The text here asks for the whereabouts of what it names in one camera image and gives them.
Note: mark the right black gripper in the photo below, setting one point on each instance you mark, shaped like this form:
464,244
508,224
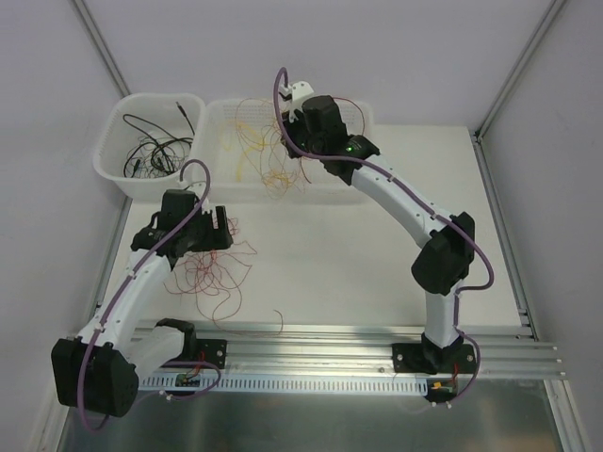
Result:
292,142

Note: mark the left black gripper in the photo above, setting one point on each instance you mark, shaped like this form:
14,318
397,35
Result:
220,226

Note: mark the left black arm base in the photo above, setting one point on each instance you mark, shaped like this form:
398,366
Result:
212,351

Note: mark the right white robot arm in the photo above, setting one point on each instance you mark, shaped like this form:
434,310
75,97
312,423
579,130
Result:
445,243

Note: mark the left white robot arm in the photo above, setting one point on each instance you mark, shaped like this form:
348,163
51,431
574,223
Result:
100,369

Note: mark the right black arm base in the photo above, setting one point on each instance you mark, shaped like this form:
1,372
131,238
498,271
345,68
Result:
409,358

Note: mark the right white mesh basket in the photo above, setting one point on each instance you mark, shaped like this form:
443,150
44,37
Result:
315,185

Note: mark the white mesh basket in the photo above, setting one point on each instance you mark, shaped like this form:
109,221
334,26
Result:
241,146
315,185

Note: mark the middle white mesh basket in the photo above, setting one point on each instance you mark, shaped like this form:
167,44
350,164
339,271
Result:
241,146

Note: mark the left white solid basket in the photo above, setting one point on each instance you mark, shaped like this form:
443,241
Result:
147,140

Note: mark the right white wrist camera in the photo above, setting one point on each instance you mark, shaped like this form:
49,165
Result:
294,95

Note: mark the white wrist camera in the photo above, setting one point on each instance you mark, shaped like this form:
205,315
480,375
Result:
294,95
199,191

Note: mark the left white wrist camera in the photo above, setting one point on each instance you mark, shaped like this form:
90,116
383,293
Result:
199,191

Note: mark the aluminium mounting rail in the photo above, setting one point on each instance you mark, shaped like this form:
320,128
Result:
260,348

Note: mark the white slotted cable duct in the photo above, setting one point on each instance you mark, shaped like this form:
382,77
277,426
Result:
287,384

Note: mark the left aluminium frame post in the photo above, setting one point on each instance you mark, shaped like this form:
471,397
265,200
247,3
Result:
85,17

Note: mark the aluminium frame post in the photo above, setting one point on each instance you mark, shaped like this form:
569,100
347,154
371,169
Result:
85,17
510,84

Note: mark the right aluminium frame post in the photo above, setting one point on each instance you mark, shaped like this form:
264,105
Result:
510,84

